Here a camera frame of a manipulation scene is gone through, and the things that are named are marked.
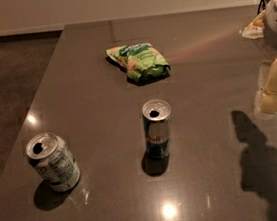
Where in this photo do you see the silver blue redbull can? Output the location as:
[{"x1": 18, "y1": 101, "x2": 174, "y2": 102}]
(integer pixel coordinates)
[{"x1": 141, "y1": 99, "x2": 172, "y2": 159}]

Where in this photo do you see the white green 7up can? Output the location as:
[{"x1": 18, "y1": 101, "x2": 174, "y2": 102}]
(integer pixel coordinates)
[{"x1": 25, "y1": 132, "x2": 81, "y2": 193}]

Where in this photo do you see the pale snack packet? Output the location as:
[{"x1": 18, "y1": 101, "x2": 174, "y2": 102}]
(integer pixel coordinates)
[{"x1": 241, "y1": 11, "x2": 265, "y2": 40}]

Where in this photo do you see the green chip bag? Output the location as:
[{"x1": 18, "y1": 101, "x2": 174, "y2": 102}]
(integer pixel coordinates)
[{"x1": 105, "y1": 43, "x2": 171, "y2": 83}]

